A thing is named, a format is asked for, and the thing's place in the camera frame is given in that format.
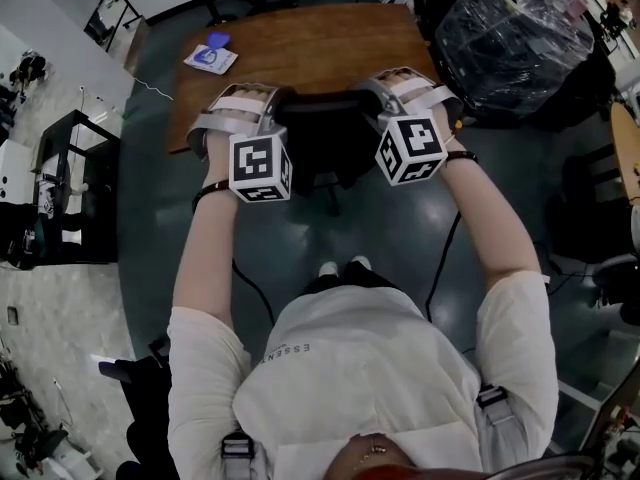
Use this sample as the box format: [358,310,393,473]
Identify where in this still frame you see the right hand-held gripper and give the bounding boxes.
[348,77,465,188]

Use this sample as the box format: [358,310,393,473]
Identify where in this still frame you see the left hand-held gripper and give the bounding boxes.
[185,89,294,205]

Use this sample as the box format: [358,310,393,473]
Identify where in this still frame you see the person's left forearm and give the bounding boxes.
[171,135,242,330]

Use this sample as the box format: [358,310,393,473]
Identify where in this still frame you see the person's right forearm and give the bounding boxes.
[430,117,545,289]

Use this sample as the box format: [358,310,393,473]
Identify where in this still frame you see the person's right hand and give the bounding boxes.
[372,67,438,113]

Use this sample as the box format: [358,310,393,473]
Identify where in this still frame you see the person's left hand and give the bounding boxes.
[206,83,276,120]

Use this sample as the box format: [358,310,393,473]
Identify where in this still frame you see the blue and white paper packet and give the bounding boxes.
[182,44,240,75]

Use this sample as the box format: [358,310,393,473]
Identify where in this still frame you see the brown wooden desk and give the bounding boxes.
[167,1,442,155]

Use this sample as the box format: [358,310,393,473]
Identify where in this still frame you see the person's black trousers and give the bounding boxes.
[301,260,402,299]

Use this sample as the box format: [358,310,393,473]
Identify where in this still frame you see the plastic-wrapped black pallet load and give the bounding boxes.
[432,0,599,122]

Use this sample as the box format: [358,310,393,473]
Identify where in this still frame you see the round wooden table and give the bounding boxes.
[608,101,640,200]

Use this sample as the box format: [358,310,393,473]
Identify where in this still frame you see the person's cream shirt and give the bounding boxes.
[166,269,560,480]

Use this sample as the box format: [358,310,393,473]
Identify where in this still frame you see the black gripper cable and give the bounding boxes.
[231,259,275,325]
[423,210,462,323]

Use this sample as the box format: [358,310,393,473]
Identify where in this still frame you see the thin white floor cable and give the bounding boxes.
[133,76,175,102]

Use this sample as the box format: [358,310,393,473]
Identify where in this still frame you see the black metal frame stand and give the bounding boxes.
[83,0,145,54]

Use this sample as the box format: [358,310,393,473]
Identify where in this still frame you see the white metal table frame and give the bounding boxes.
[555,328,640,414]

